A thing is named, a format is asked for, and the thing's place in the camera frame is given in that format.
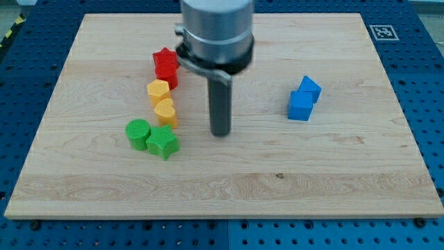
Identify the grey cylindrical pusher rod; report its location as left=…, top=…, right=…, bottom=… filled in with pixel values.
left=208, top=72, right=232, bottom=137

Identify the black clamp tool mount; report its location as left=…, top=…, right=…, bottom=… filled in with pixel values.
left=174, top=24, right=255, bottom=87

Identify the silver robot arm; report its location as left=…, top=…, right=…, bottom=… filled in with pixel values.
left=175, top=0, right=255, bottom=137

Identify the yellow heart block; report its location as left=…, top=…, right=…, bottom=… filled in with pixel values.
left=154, top=98, right=178, bottom=128

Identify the red star block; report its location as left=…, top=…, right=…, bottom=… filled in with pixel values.
left=152, top=47, right=180, bottom=69

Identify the red cylinder block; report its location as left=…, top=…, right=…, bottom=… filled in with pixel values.
left=155, top=62, right=178, bottom=90

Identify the yellow hexagon block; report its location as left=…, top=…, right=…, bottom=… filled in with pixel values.
left=146, top=79, right=171, bottom=107

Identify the green star block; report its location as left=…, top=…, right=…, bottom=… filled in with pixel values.
left=146, top=124, right=180, bottom=160

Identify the blue cube block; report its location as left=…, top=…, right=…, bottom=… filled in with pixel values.
left=287, top=91, right=313, bottom=121

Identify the blue triangle block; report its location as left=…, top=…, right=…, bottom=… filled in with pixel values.
left=298, top=76, right=322, bottom=103

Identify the green cylinder block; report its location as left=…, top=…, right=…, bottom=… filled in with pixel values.
left=125, top=119, right=151, bottom=151

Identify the wooden board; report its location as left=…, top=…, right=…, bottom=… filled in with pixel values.
left=5, top=13, right=443, bottom=220

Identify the white fiducial marker tag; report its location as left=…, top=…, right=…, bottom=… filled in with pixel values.
left=370, top=24, right=399, bottom=41

